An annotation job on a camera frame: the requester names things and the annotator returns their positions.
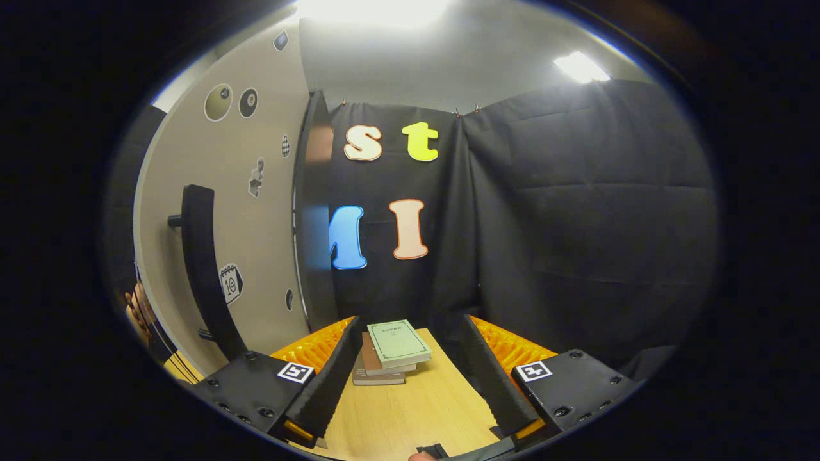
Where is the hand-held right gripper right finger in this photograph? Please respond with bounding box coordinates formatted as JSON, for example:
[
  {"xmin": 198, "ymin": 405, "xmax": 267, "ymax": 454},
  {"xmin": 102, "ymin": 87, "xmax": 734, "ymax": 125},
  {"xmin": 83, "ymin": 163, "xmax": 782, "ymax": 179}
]
[{"xmin": 461, "ymin": 314, "xmax": 644, "ymax": 442}]

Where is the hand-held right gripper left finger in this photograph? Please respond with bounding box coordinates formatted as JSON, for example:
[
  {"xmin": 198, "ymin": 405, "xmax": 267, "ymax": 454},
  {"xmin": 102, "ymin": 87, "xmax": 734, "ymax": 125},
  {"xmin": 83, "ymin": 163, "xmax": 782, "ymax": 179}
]
[{"xmin": 192, "ymin": 315, "xmax": 363, "ymax": 449}]

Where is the beige cabinet door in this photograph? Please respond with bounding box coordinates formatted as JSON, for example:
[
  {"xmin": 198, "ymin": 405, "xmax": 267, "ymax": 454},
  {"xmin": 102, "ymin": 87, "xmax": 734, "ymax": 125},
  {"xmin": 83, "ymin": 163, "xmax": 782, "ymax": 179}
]
[{"xmin": 133, "ymin": 22, "xmax": 315, "ymax": 378}]

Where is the grey cabinet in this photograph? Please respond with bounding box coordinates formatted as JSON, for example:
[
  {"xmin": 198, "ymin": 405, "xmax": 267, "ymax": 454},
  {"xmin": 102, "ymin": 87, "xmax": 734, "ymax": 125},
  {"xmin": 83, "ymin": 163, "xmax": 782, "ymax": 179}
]
[{"xmin": 293, "ymin": 90, "xmax": 340, "ymax": 334}]

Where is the black door handle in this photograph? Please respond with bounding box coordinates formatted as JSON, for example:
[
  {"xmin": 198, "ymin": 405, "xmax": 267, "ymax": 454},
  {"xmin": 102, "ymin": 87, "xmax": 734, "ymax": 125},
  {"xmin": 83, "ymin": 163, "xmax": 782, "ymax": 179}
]
[{"xmin": 168, "ymin": 184, "xmax": 249, "ymax": 362}]

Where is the grey-brown book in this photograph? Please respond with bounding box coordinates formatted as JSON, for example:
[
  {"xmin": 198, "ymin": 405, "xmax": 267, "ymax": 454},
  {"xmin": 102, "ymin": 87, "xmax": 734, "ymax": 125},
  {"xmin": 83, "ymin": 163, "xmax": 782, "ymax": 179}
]
[{"xmin": 351, "ymin": 359, "xmax": 406, "ymax": 386}]

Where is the brown book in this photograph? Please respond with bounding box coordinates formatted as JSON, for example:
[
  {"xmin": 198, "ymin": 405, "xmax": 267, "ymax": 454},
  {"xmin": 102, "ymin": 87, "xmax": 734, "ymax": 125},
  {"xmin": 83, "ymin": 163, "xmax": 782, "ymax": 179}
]
[{"xmin": 360, "ymin": 333, "xmax": 417, "ymax": 377}]

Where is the green book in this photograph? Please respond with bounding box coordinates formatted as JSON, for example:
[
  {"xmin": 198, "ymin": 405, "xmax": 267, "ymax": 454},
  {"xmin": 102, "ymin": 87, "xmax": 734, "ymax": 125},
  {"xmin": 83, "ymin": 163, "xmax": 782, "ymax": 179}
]
[{"xmin": 366, "ymin": 319, "xmax": 433, "ymax": 370}]

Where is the black backdrop cloth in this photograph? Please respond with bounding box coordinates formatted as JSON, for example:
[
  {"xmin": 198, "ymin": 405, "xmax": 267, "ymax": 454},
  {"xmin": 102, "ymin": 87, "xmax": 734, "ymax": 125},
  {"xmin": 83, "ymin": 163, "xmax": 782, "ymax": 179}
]
[{"xmin": 106, "ymin": 80, "xmax": 718, "ymax": 385}]

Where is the small ceiling light panel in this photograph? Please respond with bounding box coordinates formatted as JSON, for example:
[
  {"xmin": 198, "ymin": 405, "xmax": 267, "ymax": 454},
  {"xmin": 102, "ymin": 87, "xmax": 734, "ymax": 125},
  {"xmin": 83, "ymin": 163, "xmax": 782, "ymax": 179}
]
[{"xmin": 554, "ymin": 51, "xmax": 611, "ymax": 84}]

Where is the large ceiling light panel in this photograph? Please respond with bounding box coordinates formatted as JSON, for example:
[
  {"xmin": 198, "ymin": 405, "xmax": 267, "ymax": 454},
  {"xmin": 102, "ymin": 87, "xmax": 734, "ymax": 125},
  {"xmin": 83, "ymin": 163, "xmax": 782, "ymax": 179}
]
[{"xmin": 295, "ymin": 0, "xmax": 449, "ymax": 29}]

